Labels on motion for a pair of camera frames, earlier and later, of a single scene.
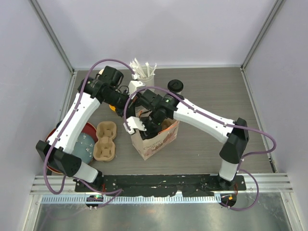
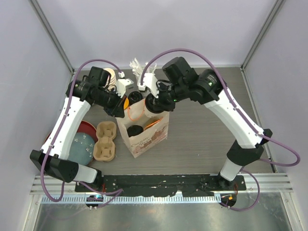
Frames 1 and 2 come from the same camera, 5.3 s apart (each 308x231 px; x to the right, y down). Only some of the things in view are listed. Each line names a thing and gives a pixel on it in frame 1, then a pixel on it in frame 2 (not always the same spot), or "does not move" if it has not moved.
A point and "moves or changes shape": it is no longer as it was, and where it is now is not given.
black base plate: [159, 185] does not move
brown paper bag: [149, 147] moves or changes shape
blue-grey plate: [83, 147] does not move
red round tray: [85, 127] does not move
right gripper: [149, 133] → [161, 103]
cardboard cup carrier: [104, 147] does not move
